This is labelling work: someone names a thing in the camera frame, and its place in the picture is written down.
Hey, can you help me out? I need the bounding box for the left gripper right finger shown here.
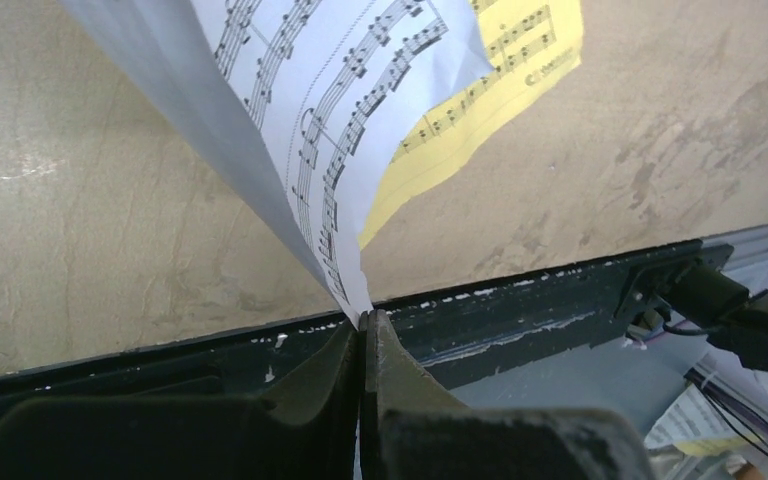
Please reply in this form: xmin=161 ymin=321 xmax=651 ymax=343
xmin=359 ymin=310 xmax=655 ymax=479

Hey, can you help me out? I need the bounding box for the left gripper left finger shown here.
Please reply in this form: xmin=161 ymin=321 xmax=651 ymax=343
xmin=0 ymin=323 xmax=360 ymax=479

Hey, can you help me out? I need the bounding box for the white sheet music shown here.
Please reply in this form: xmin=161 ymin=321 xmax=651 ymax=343
xmin=65 ymin=0 xmax=491 ymax=321

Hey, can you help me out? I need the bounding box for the yellow sheet music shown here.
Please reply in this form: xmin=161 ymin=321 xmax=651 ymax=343
xmin=358 ymin=0 xmax=584 ymax=247

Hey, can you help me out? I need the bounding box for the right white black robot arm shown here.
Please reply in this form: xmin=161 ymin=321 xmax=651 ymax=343
xmin=614 ymin=245 xmax=768 ymax=459

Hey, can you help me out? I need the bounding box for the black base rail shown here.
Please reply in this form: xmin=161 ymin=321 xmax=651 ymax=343
xmin=0 ymin=240 xmax=734 ymax=420

